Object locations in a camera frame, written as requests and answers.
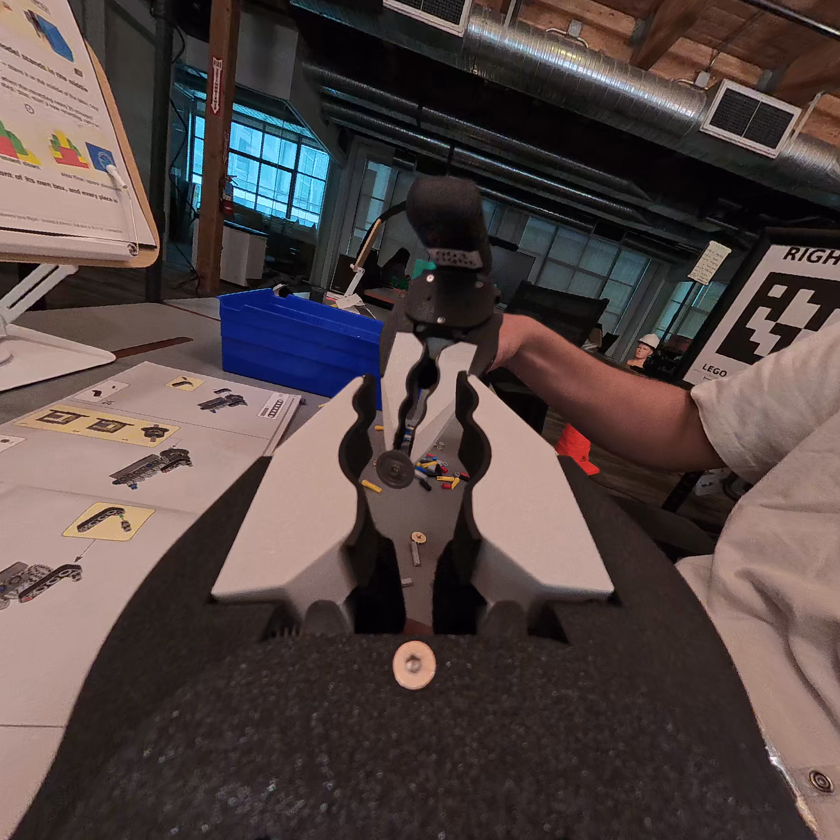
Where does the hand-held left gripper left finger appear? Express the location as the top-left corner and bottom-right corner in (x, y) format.
(210, 375), (370, 616)

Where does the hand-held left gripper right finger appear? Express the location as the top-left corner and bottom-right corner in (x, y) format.
(458, 372), (616, 606)

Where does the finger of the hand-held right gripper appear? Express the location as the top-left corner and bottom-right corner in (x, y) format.
(408, 344), (472, 455)
(382, 330), (429, 455)

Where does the grey lego differential housing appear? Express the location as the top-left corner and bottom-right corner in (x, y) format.
(375, 448), (417, 490)

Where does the person's right forearm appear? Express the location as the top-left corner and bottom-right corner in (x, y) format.
(489, 314), (726, 472)

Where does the pile of small lego pins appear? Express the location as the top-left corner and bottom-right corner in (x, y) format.
(412, 449), (472, 494)

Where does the lego instruction booklet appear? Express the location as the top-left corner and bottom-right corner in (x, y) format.
(0, 360), (303, 840)

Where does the orange traffic cone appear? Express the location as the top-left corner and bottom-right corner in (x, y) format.
(555, 423), (602, 477)

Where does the black mesh office chair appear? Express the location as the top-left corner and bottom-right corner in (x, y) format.
(504, 281), (613, 352)

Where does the blue plastic bin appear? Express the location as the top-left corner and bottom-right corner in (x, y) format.
(217, 287), (386, 412)

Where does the window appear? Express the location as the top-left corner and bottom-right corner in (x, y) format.
(518, 217), (654, 309)
(187, 112), (331, 229)

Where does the mannequin with white helmet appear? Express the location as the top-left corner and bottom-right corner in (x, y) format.
(625, 332), (665, 376)

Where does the person's white printed shirt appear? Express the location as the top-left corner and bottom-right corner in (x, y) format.
(675, 320), (840, 840)

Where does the paper note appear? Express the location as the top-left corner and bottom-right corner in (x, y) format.
(687, 239), (733, 287)

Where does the white air vent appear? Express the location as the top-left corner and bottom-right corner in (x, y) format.
(697, 79), (804, 160)
(382, 0), (475, 38)

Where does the white board stand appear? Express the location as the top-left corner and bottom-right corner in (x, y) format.
(0, 262), (118, 393)

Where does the framed black white marker sign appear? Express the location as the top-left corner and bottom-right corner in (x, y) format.
(681, 228), (840, 389)

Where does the printed instruction board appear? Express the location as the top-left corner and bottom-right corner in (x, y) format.
(0, 0), (160, 270)

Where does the silver air duct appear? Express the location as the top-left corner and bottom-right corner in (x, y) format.
(459, 5), (840, 188)

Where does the wooden post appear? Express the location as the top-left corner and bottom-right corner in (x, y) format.
(196, 0), (242, 298)

